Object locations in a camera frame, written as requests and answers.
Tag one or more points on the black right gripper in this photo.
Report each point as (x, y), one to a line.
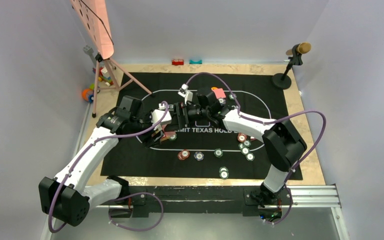
(180, 109)

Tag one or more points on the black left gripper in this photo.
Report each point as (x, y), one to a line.
(147, 140)

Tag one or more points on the red playing card box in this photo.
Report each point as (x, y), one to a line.
(167, 132)

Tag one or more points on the red chip stack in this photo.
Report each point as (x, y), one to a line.
(183, 155)

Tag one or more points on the red-backed card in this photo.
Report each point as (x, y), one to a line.
(219, 93)

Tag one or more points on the blue chip stack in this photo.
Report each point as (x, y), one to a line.
(199, 156)

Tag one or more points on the green chip stack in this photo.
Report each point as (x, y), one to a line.
(218, 152)

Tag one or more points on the red chips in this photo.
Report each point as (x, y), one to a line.
(242, 137)

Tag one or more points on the green chips group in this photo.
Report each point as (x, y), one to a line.
(245, 150)

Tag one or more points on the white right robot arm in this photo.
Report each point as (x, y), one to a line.
(282, 141)

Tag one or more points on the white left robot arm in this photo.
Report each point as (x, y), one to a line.
(66, 198)

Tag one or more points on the black poker table mat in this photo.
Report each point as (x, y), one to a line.
(256, 95)

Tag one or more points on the red toy block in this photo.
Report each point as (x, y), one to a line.
(177, 62)

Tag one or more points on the teal toy block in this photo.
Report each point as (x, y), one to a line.
(195, 61)

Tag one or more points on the colourful toy block pile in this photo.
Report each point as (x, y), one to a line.
(104, 76)

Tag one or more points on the gold microphone on stand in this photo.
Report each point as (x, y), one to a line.
(282, 80)

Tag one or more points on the pink music stand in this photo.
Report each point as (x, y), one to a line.
(94, 16)

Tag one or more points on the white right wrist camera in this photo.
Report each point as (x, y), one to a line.
(185, 93)

